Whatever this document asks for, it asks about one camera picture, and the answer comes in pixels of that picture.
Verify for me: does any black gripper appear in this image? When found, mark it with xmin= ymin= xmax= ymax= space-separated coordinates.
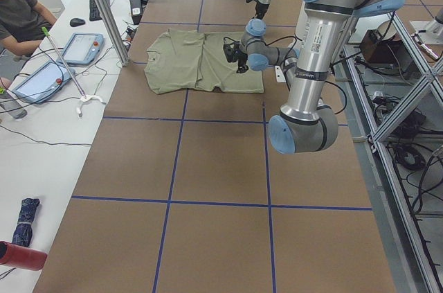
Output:
xmin=246 ymin=0 xmax=269 ymax=18
xmin=223 ymin=37 xmax=248 ymax=73

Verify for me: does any olive green long-sleeve shirt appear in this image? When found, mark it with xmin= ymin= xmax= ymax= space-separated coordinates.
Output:
xmin=144 ymin=28 xmax=264 ymax=94

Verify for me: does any third grey robot arm base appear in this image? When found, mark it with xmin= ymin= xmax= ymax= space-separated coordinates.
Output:
xmin=410 ymin=9 xmax=442 ymax=45

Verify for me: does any black power adapter with label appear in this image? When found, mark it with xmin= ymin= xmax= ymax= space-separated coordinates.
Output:
xmin=129 ymin=0 xmax=143 ymax=25

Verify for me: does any black keyboard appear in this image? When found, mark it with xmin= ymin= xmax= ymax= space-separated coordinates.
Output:
xmin=89 ymin=0 xmax=111 ymax=22

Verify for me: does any far blue teach pendant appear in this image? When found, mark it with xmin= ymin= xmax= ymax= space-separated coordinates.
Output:
xmin=62 ymin=33 xmax=105 ymax=66

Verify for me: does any blue teach pendant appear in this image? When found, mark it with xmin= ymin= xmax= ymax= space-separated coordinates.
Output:
xmin=12 ymin=62 xmax=71 ymax=104
xmin=62 ymin=33 xmax=105 ymax=66

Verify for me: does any long grabber stick tool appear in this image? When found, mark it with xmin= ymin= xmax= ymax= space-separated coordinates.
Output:
xmin=42 ymin=26 xmax=106 ymax=117

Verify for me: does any black computer mouse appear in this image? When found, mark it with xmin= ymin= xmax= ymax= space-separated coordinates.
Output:
xmin=69 ymin=17 xmax=86 ymax=27

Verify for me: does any near blue teach pendant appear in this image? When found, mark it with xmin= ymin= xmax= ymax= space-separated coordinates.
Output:
xmin=12 ymin=62 xmax=71 ymax=104

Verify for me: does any seated person in grey shirt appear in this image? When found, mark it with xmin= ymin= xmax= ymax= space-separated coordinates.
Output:
xmin=1 ymin=0 xmax=57 ymax=56

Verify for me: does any clear water bottle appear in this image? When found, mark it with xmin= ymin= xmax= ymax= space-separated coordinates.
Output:
xmin=1 ymin=88 xmax=27 ymax=119

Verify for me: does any folded dark blue umbrella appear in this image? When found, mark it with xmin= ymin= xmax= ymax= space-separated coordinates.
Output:
xmin=12 ymin=198 xmax=40 ymax=247

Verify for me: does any red cylindrical bottle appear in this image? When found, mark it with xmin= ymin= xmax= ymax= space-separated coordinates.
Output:
xmin=1 ymin=241 xmax=48 ymax=271

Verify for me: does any black box under frame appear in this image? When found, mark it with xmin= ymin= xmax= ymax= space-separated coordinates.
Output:
xmin=359 ymin=21 xmax=416 ymax=73

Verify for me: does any aluminium frame rail structure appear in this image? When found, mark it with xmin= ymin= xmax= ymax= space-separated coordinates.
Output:
xmin=335 ymin=13 xmax=442 ymax=292

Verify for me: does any aluminium frame post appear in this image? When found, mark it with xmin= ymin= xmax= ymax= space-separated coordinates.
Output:
xmin=94 ymin=0 xmax=129 ymax=66

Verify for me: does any black cable bundle on floor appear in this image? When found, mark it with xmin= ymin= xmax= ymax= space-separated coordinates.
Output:
xmin=387 ymin=140 xmax=430 ymax=171

